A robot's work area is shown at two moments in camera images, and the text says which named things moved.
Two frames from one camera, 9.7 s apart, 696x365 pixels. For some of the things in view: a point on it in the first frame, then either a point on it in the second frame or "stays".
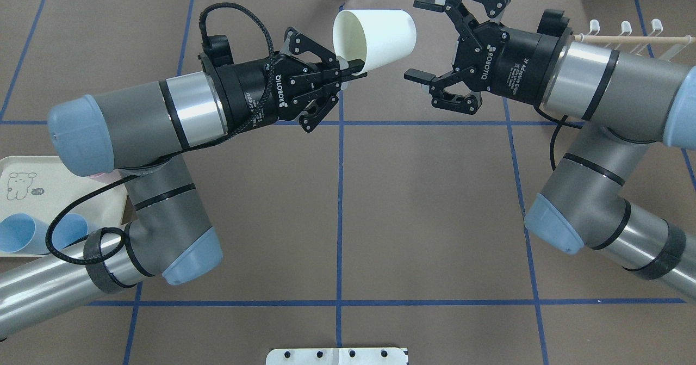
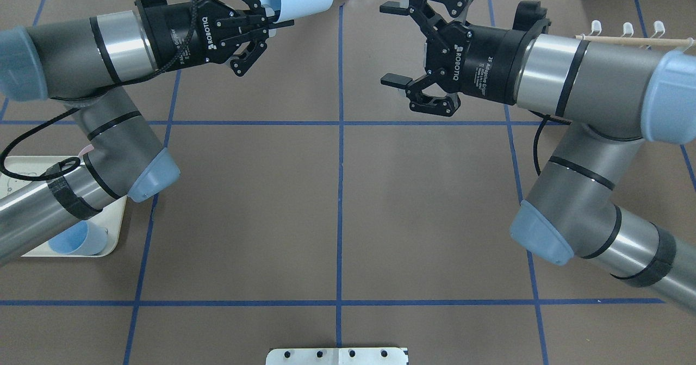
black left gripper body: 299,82 to 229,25
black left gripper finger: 353,66 to 273,25
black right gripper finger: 422,77 to 391,79
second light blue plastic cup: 69,229 stays
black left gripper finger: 332,85 to 273,18
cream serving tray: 41,186 stays
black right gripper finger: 429,4 to 393,7
